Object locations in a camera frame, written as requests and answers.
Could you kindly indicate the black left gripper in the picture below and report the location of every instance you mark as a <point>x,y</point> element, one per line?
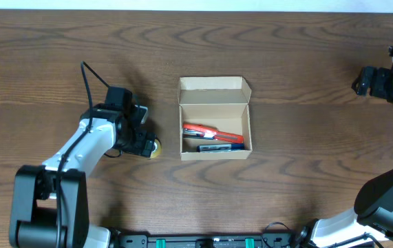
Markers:
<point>146,147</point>

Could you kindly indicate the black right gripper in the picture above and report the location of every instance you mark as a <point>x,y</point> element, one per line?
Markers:
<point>366,81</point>

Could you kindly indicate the yellow tape roll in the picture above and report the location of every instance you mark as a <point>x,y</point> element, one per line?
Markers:
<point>157,149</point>

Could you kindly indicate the orange utility knife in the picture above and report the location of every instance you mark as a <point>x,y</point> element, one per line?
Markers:
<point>228,137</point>

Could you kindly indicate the blue cap white marker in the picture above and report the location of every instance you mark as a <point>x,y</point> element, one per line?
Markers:
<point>227,147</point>

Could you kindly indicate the cardboard box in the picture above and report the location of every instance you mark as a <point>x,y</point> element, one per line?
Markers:
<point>219,102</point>

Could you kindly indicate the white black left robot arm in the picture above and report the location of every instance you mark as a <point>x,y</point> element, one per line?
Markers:
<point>50,205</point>

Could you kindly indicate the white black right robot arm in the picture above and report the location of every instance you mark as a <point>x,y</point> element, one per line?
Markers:
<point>371,218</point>

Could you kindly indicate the black aluminium mounting rail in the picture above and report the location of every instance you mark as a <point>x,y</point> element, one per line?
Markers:
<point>266,240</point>

